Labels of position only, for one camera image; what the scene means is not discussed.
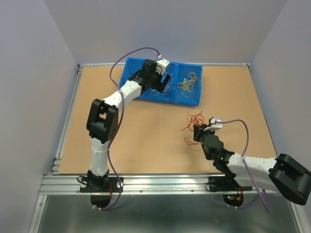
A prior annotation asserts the blue three-compartment bin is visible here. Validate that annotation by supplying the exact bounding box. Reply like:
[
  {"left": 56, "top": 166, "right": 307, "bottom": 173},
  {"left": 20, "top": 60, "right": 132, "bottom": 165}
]
[{"left": 119, "top": 57, "right": 203, "bottom": 107}]

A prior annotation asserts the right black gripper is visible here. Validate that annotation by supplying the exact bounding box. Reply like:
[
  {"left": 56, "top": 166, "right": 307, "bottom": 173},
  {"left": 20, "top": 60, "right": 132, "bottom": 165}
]
[{"left": 193, "top": 124, "right": 216, "bottom": 160}]

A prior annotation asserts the wire bundle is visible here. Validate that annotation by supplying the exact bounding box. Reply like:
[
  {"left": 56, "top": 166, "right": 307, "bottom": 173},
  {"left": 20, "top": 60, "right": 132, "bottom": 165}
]
[{"left": 182, "top": 110, "right": 205, "bottom": 146}]

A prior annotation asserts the aluminium rail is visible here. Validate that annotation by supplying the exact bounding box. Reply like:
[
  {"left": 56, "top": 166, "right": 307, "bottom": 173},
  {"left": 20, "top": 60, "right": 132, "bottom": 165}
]
[
  {"left": 50, "top": 64, "right": 85, "bottom": 175},
  {"left": 38, "top": 172, "right": 299, "bottom": 195}
]

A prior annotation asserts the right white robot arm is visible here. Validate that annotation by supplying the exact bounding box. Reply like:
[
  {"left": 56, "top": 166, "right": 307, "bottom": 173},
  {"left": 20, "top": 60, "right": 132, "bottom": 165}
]
[{"left": 193, "top": 124, "right": 311, "bottom": 205}]

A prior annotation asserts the aluminium front rail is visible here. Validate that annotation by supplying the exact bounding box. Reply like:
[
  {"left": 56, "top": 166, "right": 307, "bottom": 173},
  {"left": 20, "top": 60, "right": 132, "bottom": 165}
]
[{"left": 38, "top": 172, "right": 299, "bottom": 195}]

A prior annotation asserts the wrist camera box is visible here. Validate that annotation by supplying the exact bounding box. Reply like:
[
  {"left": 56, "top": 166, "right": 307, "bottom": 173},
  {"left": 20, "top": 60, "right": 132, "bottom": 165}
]
[
  {"left": 208, "top": 117, "right": 222, "bottom": 132},
  {"left": 156, "top": 58, "right": 170, "bottom": 75}
]

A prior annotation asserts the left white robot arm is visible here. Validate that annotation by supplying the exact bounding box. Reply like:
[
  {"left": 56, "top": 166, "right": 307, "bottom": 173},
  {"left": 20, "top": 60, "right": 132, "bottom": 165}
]
[{"left": 77, "top": 57, "right": 171, "bottom": 193}]

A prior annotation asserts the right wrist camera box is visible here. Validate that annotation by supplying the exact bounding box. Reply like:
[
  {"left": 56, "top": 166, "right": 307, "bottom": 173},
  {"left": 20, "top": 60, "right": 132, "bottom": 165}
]
[{"left": 208, "top": 117, "right": 222, "bottom": 132}]

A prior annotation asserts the aluminium left rail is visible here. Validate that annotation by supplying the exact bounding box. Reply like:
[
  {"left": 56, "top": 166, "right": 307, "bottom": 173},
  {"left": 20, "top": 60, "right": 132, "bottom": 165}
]
[{"left": 50, "top": 64, "right": 85, "bottom": 175}]

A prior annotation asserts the white wire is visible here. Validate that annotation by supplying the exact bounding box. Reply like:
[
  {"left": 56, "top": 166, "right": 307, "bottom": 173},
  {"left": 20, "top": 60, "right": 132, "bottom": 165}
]
[{"left": 148, "top": 71, "right": 174, "bottom": 98}]

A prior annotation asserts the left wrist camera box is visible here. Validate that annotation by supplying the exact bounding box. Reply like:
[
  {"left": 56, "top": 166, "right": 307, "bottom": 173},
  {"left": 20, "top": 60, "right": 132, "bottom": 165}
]
[{"left": 156, "top": 58, "right": 170, "bottom": 75}]

